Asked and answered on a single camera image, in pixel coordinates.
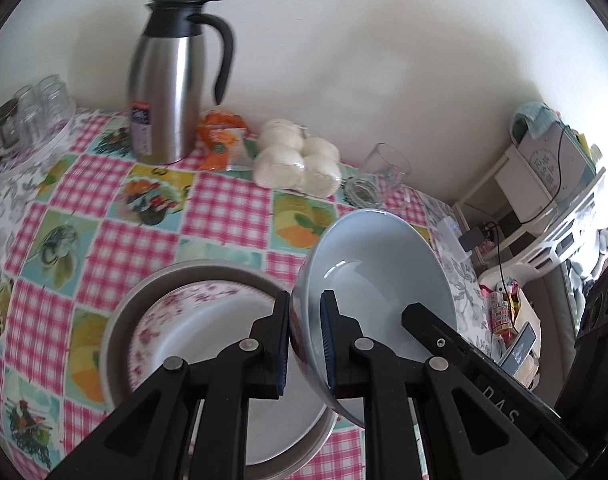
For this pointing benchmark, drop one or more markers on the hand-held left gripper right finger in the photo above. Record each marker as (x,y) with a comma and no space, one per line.
(330,345)

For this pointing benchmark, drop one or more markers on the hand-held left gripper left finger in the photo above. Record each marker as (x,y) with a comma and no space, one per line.
(283,355)

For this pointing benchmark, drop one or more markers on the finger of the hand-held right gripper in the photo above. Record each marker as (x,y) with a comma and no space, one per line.
(429,330)

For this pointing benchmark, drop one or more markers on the large pale blue bowl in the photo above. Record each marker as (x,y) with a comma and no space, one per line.
(379,260)

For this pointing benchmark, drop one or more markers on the round pink floral plate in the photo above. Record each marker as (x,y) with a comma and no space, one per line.
(203,320)

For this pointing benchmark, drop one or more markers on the stainless steel basin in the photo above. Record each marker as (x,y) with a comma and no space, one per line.
(116,355)

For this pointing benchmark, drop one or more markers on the smartphone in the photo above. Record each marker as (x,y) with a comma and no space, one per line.
(521,347)

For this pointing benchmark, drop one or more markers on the colourful candy roll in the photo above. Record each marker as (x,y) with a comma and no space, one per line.
(501,310)

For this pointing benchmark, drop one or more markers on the white power strip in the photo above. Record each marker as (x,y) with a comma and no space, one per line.
(446,235)

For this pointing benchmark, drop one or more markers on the black charger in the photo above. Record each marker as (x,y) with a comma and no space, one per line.
(471,240)

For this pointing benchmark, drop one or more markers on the white cutout furniture panel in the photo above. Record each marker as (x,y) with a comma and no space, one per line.
(534,260)

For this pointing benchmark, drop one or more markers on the clear glass mug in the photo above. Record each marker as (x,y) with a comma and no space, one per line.
(384,165)

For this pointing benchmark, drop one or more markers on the white wooden shelf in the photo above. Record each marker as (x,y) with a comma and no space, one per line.
(514,180)

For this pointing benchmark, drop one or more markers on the bag of steamed buns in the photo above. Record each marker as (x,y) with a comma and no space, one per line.
(284,165)

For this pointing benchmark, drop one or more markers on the grey printed box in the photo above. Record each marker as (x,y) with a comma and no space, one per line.
(544,165)

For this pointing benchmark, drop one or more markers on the pink checkered fruit tablecloth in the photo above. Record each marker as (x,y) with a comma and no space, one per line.
(113,245)

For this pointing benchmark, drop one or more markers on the orange snack packet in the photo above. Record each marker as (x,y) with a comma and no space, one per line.
(218,140)

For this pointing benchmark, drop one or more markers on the green cloth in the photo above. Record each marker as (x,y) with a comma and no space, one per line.
(531,115)

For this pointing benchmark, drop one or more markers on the stainless steel thermos jug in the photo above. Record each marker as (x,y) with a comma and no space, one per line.
(163,85)

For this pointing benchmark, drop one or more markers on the clear glass cup set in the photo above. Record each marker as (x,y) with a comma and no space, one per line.
(48,105)

